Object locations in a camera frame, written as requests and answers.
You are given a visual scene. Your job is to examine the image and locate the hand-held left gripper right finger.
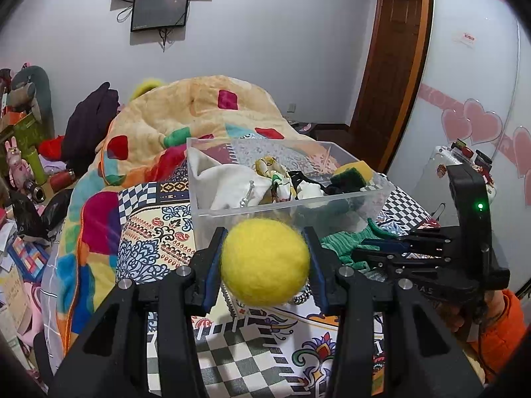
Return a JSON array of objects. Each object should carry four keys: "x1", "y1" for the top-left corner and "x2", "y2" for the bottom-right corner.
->
[{"x1": 302, "y1": 226, "x2": 487, "y2": 398}]

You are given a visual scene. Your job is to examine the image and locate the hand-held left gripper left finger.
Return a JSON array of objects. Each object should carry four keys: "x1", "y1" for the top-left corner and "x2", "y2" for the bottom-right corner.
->
[{"x1": 50, "y1": 227, "x2": 228, "y2": 398}]

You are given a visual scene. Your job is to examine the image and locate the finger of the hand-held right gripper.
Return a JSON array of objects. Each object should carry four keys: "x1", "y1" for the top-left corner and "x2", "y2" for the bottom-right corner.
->
[
  {"x1": 360, "y1": 226, "x2": 460, "y2": 254},
  {"x1": 352, "y1": 249, "x2": 457, "y2": 277}
]

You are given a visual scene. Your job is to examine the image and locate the green knit cloth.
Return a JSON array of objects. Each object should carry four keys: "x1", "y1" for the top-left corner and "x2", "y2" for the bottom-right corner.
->
[{"x1": 319, "y1": 218, "x2": 401, "y2": 267}]

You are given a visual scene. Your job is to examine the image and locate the yellow felt ball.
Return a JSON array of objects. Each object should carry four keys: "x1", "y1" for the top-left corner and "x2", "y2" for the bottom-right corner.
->
[{"x1": 220, "y1": 218, "x2": 312, "y2": 306}]

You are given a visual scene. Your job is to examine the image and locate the clear plastic storage box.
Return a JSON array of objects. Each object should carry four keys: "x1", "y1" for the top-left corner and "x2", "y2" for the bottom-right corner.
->
[{"x1": 185, "y1": 136, "x2": 396, "y2": 250}]

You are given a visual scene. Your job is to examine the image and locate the orange sleeved right forearm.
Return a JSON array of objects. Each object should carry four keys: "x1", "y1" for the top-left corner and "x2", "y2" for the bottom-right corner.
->
[{"x1": 467, "y1": 289, "x2": 528, "y2": 384}]

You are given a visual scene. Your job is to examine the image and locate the person's right hand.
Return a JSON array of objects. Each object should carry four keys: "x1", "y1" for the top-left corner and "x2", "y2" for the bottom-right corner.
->
[{"x1": 437, "y1": 294, "x2": 478, "y2": 343}]

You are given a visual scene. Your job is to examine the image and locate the patterned bed sheet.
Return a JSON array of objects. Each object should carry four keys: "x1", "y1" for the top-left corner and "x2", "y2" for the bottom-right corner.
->
[{"x1": 115, "y1": 161, "x2": 441, "y2": 397}]

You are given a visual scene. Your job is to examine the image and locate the white cloth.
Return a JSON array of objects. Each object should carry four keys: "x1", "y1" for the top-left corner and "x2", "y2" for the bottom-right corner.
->
[{"x1": 191, "y1": 149, "x2": 272, "y2": 211}]

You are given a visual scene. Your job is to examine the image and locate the yellow green sponge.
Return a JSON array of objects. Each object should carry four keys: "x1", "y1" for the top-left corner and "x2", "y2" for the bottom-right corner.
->
[{"x1": 330, "y1": 160, "x2": 375, "y2": 195}]

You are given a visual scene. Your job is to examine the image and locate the floral patterned cloth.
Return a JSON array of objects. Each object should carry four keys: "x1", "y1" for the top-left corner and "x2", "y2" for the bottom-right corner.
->
[{"x1": 254, "y1": 155, "x2": 300, "y2": 205}]

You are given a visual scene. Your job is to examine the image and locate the colourful patchwork quilt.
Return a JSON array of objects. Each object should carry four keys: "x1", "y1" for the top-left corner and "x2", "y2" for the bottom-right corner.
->
[{"x1": 56, "y1": 75, "x2": 335, "y2": 343}]

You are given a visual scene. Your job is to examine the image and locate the red thermos bottle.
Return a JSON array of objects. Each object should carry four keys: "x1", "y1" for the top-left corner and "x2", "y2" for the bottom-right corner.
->
[{"x1": 49, "y1": 168, "x2": 77, "y2": 193}]

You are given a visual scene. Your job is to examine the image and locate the brown wooden door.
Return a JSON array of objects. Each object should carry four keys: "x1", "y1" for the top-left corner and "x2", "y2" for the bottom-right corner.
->
[{"x1": 347, "y1": 0, "x2": 434, "y2": 171}]

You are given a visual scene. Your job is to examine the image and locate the black plastic bag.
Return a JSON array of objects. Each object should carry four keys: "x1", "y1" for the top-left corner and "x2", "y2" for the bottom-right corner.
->
[{"x1": 7, "y1": 188, "x2": 76, "y2": 242}]

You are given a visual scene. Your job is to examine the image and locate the dark purple clothing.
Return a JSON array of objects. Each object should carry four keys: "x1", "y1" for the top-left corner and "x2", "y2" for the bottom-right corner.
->
[{"x1": 61, "y1": 82, "x2": 122, "y2": 171}]

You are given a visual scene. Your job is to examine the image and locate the red cloth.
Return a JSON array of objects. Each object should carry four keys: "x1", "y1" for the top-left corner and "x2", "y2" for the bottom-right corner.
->
[{"x1": 39, "y1": 135, "x2": 68, "y2": 162}]

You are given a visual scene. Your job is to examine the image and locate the green cylinder bottle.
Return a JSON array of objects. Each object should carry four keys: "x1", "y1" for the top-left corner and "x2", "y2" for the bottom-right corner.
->
[{"x1": 26, "y1": 148, "x2": 49, "y2": 186}]

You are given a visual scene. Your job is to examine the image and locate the pink rabbit toy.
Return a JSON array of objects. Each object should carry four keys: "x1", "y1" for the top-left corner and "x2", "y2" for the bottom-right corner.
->
[{"x1": 5, "y1": 136, "x2": 35, "y2": 193}]

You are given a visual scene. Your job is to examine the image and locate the black white beaded hair tie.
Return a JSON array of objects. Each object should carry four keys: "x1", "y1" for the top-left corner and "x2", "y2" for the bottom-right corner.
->
[{"x1": 289, "y1": 284, "x2": 313, "y2": 306}]

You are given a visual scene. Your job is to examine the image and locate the black strap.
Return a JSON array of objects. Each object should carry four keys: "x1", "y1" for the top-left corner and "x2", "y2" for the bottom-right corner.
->
[{"x1": 286, "y1": 169, "x2": 335, "y2": 196}]

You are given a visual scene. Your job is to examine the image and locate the pink heart wall stickers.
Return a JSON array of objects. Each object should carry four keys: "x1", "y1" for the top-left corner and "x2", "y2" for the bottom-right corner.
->
[{"x1": 419, "y1": 83, "x2": 531, "y2": 180}]

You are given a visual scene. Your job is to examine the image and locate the small black wall monitor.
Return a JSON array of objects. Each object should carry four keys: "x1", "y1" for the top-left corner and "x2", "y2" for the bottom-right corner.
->
[{"x1": 130, "y1": 0, "x2": 191, "y2": 33}]

